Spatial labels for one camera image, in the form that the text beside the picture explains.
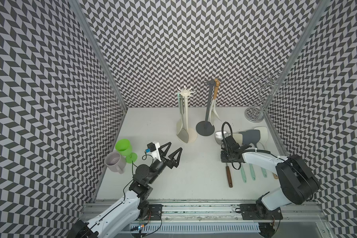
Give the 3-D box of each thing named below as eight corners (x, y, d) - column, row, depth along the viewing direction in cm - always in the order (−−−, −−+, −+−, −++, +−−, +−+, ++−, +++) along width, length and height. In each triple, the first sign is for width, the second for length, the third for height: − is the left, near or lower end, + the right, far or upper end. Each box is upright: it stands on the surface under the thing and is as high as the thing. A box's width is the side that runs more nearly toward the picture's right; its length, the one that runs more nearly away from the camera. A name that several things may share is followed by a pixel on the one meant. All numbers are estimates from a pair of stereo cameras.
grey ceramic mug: (107, 168, 88) (98, 160, 79) (118, 156, 92) (111, 147, 84) (119, 176, 84) (112, 169, 76) (130, 164, 89) (124, 156, 81)
